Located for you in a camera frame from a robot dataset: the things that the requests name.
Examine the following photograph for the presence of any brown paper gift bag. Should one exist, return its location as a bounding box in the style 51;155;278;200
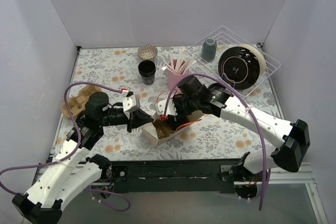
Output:
141;91;205;147

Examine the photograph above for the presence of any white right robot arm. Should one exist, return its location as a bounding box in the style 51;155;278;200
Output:
169;73;310;181

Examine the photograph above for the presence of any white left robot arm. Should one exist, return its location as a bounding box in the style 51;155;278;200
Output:
12;90;153;223

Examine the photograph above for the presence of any cardboard cup carrier tray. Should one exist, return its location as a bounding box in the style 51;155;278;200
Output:
67;85;101;119

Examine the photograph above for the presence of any pink cylindrical holder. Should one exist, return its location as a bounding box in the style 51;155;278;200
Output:
167;70;189;90

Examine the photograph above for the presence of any wrapped straw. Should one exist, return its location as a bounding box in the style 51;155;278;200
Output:
161;65;175;73
175;50;186;74
183;58;196;74
169;52;177;74

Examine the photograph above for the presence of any floral patterned table mat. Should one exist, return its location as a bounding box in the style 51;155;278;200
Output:
69;47;271;161

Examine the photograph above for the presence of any teal ceramic cup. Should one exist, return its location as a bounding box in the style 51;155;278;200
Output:
201;38;217;61

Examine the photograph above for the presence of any stack of black cups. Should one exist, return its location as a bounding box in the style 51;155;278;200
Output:
138;60;156;85

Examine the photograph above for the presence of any black round plate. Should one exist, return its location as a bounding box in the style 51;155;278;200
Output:
218;46;259;90

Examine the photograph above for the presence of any small patterned bowl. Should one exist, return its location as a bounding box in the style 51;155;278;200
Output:
137;45;158;60

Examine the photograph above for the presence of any cream round plate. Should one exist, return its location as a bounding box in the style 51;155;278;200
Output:
238;44;266;76

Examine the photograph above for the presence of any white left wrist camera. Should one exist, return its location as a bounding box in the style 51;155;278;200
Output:
121;89;140;116

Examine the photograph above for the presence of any white wire dish rack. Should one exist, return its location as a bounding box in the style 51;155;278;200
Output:
188;26;281;98

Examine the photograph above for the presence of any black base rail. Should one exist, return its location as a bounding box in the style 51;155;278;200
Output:
47;157;268;195

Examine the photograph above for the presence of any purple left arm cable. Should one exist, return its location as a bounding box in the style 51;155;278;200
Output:
0;82;131;212

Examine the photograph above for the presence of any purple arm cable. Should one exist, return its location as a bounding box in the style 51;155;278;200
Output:
0;82;131;212
161;73;271;211

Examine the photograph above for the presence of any aluminium frame rail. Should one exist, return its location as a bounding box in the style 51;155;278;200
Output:
42;161;327;223

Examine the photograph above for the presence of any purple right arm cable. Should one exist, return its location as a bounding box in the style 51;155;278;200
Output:
161;73;271;211

